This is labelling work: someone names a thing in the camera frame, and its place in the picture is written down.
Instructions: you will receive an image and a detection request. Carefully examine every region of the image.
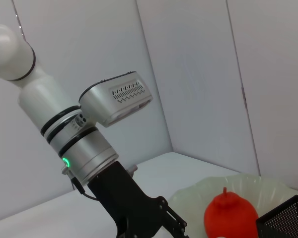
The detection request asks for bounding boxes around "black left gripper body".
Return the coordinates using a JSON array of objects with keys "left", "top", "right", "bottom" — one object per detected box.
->
[{"left": 86, "top": 161, "right": 170, "bottom": 238}]

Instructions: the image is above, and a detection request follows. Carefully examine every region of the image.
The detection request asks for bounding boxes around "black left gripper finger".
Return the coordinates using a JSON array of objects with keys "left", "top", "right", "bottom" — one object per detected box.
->
[{"left": 163, "top": 207, "right": 190, "bottom": 238}]

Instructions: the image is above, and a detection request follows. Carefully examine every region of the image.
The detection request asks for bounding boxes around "red-orange toy orange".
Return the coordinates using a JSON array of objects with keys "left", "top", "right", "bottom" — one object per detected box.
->
[{"left": 204, "top": 187, "right": 260, "bottom": 238}]

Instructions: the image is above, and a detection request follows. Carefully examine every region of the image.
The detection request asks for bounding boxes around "pale green glass fruit plate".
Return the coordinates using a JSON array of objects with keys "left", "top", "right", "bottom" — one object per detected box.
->
[{"left": 168, "top": 172, "right": 298, "bottom": 238}]

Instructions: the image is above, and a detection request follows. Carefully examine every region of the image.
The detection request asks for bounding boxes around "black mesh pen holder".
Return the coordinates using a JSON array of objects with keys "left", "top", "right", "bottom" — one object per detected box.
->
[{"left": 256, "top": 195, "right": 298, "bottom": 238}]

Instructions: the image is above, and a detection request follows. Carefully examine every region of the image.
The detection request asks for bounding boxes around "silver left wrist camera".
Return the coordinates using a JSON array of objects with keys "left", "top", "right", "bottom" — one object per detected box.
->
[{"left": 78, "top": 71, "right": 154, "bottom": 128}]

